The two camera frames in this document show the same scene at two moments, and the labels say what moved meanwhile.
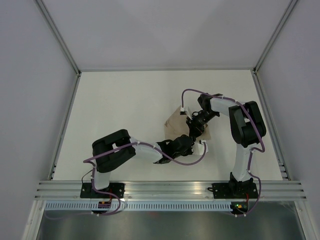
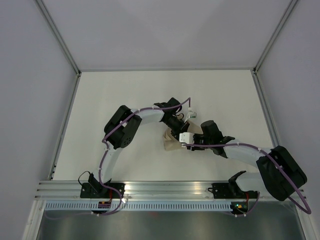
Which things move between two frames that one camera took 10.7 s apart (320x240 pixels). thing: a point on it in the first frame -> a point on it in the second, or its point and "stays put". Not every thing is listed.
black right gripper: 194,129 -> 195,148
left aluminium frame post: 58,36 stays put
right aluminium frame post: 289,8 stays put
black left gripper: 190,151 -> 183,127
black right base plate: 237,190 stays put
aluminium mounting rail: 170,190 stays put
